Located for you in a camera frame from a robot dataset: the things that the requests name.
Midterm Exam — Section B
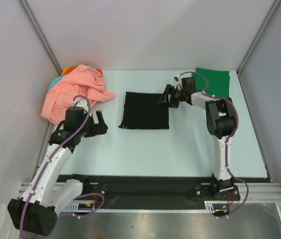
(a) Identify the black t-shirt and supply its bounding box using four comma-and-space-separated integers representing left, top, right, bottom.
119, 92, 169, 129

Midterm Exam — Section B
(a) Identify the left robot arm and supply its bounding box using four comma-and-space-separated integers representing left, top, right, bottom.
7, 106, 108, 238

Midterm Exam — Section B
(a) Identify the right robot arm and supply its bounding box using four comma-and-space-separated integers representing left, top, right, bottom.
157, 76, 239, 200

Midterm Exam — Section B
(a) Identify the folded green t-shirt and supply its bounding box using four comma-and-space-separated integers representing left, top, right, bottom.
192, 68, 230, 98

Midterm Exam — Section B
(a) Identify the pink t-shirt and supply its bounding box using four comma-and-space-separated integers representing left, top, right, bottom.
41, 64, 116, 124

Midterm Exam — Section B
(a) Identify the light blue t-shirt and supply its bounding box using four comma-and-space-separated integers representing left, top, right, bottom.
48, 76, 64, 92

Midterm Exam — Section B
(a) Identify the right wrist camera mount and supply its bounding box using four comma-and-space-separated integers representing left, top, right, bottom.
174, 74, 182, 91

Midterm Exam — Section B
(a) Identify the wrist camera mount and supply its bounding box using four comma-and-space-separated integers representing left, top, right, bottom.
174, 74, 182, 91
72, 98, 90, 111

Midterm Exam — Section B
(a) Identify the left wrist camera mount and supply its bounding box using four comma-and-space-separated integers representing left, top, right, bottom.
72, 98, 90, 111

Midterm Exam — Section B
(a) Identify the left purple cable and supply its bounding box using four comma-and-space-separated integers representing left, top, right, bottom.
19, 95, 105, 239

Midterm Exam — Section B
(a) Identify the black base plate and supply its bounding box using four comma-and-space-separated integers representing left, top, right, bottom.
55, 175, 273, 210

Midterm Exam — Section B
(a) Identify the grey slotted cable duct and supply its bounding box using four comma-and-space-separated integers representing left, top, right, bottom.
61, 200, 228, 215

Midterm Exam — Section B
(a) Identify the right aluminium frame post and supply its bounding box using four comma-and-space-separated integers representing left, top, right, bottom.
236, 0, 281, 76

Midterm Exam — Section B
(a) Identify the aluminium frame post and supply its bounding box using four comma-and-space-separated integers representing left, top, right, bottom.
236, 0, 281, 76
17, 0, 62, 75

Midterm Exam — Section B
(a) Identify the left aluminium frame post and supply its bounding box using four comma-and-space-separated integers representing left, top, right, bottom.
17, 0, 62, 75

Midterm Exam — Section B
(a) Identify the aluminium front rail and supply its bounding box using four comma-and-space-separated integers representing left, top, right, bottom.
17, 182, 281, 203

